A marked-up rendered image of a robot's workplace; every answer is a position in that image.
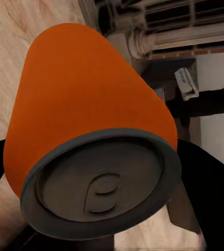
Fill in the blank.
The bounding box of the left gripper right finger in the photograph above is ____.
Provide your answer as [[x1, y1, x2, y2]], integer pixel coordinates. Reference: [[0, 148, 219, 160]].
[[177, 140, 224, 251]]

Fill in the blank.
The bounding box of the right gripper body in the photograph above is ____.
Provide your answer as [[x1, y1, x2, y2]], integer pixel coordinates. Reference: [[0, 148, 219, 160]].
[[175, 88, 216, 128]]

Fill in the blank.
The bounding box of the trash can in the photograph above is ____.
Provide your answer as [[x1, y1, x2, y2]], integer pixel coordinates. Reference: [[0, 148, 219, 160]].
[[152, 88, 165, 104]]

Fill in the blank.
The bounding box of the can of soda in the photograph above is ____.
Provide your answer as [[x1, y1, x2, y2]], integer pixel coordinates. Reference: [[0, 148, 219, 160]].
[[3, 22, 182, 240]]

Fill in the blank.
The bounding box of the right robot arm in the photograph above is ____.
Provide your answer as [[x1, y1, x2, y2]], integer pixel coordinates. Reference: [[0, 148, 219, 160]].
[[165, 67, 224, 128]]

